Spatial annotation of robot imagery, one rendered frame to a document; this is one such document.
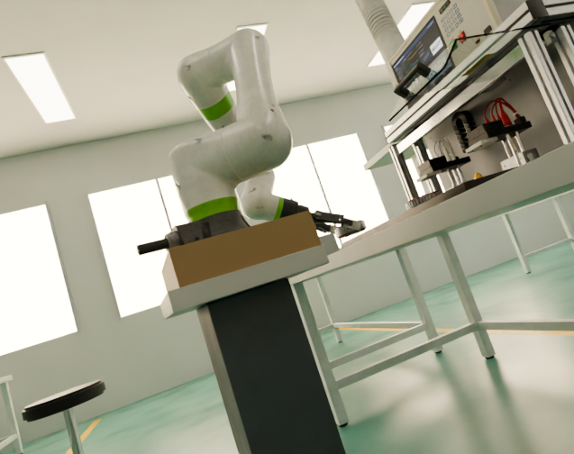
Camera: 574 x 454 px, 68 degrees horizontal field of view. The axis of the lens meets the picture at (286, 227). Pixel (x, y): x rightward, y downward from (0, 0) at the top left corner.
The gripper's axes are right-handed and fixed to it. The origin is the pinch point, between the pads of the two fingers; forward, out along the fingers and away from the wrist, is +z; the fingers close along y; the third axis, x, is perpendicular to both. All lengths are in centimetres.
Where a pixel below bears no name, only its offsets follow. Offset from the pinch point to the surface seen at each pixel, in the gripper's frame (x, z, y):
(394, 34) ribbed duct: 149, 31, -65
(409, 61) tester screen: 51, 1, 29
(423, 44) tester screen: 51, 1, 38
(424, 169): 16.2, 11.5, 27.5
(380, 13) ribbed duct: 166, 22, -69
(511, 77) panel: 39, 22, 50
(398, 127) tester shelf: 35.7, 6.4, 15.3
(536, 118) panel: 27, 29, 52
